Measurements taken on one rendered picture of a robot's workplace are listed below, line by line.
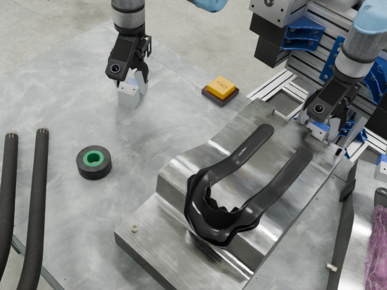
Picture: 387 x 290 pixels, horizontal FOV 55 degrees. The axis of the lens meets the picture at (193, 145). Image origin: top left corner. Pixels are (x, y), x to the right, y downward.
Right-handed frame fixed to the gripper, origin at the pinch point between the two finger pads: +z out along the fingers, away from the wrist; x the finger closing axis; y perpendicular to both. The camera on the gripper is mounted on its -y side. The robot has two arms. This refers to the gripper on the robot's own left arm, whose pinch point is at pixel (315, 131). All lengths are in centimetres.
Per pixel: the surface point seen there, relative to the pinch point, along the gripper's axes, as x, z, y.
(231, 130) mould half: 14.5, -3.9, -18.8
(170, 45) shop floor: 127, 85, 86
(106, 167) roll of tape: 31, 1, -44
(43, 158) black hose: 41, -1, -53
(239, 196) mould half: 1.1, -8.3, -34.9
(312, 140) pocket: -1.3, -1.9, -5.2
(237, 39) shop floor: 100, 85, 126
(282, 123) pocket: 7.4, -1.7, -5.4
